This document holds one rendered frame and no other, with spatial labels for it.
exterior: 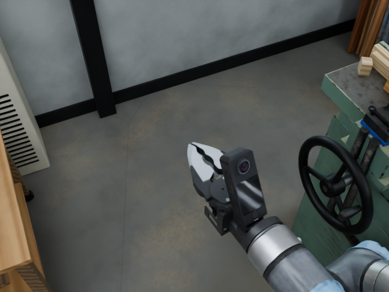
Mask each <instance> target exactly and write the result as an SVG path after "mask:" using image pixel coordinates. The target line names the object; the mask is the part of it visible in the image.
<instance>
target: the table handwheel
mask: <svg viewBox="0 0 389 292"><path fill-rule="evenodd" d="M315 146H322V147H325V148H327V149H329V150H330V151H332V152H333V153H334V154H335V155H336V156H337V157H338V158H339V159H340V160H341V161H342V162H343V164H342V165H341V167H340V169H339V170H338V172H337V173H332V174H330V175H328V176H323V175H322V174H320V173H319V172H317V171H315V170H314V169H312V168H311V167H310V166H308V157H309V152H310V150H311V149H312V148H313V147H315ZM298 165H299V173H300V178H301V181H302V184H303V187H304V190H305V191H306V194H307V196H308V198H309V199H310V202H311V203H312V205H313V206H314V208H315V209H316V211H317V212H318V213H319V215H320V216H321V217H322V218H323V219H324V220H325V221H326V222H327V223H328V224H329V225H330V226H332V227H333V228H334V229H336V230H337V231H339V232H341V233H345V234H347V235H359V234H361V233H363V232H365V231H366V230H367V229H368V228H369V226H370V224H371V222H372V219H373V211H374V209H373V198H372V193H371V190H370V186H369V184H368V181H367V179H366V176H365V175H364V173H363V171H362V169H361V168H360V166H359V164H358V163H357V161H356V160H355V159H354V158H353V156H352V155H351V154H350V153H349V152H348V150H346V149H345V148H344V147H343V146H342V145H340V144H339V143H338V142H336V141H335V140H333V139H331V138H329V137H325V136H312V137H310V138H308V139H307V140H306V141H305V142H304V143H303V144H302V146H301V148H300V151H299V157H298ZM347 169H348V171H347V172H345V171H346V170H347ZM309 173H310V174H312V175H313V176H314V177H316V178H317V179H319V180H320V189H321V191H322V193H323V194H324V195H325V196H327V197H329V198H334V200H335V202H336V204H337V207H338V209H339V211H340V212H341V211H343V210H344V209H345V208H344V205H343V202H342V199H341V197H340V194H342V193H344V192H345V190H346V186H348V185H350V184H352V183H353V182H354V181H355V183H356V186H357V188H358V192H359V195H360V198H361V205H362V212H361V218H360V220H359V221H358V222H357V223H356V224H354V225H351V222H350V220H349V219H348V220H343V222H341V221H340V220H338V219H337V218H336V217H335V216H334V215H333V214H331V213H330V212H329V210H328V209H327V208H326V207H325V206H324V204H323V203H322V202H321V200H320V198H319V197H318V195H317V193H316V191H315V189H314V187H313V184H312V182H311V178H310V175H309Z"/></svg>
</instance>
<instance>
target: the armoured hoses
mask: <svg viewBox="0 0 389 292"><path fill-rule="evenodd" d="M369 132H370V130H369V129H368V128H367V127H361V128H360V130H359V132H358V135H357V137H356V139H355V141H354V144H353V146H352V148H351V151H350V154H351V155H352V156H353V158H354V159H355V160H357V158H358V156H359V153H360V152H361V148H362V147H363V144H364V142H365V140H366V138H367V136H368V134H369ZM380 143H381V142H380V140H379V139H378V138H376V137H373V138H371V139H370V141H369V144H368V146H367V149H366V151H365V153H364V156H363V158H362V160H361V163H360V165H359V166H360V168H361V169H362V171H363V173H364V175H366V173H367V171H368V169H369V166H370V164H371V162H372V160H373V158H374V155H375V153H376V151H377V148H378V147H379V145H380ZM357 193H358V188H357V186H356V183H355V181H354V182H353V183H352V184H351V186H350V188H349V190H348V193H347V195H346V198H345V200H344V202H343V205H344V208H345V209H347V208H349V207H351V206H352V203H353V201H354V199H355V197H356V195H357ZM335 206H336V202H335V200H334V198H329V201H328V204H327V206H326V208H327V209H328V210H329V212H330V213H331V214H333V215H334V216H335V217H336V218H337V219H338V220H340V221H341V222H343V220H342V219H341V218H340V216H339V215H340V212H339V214H337V213H336V212H335ZM343 234H344V236H345V237H346V238H347V240H348V242H349V243H350V244H351V246H352V247H354V246H356V245H358V244H359V243H360V242H359V240H358V239H357V237H355V235H347V234H345V233H343Z"/></svg>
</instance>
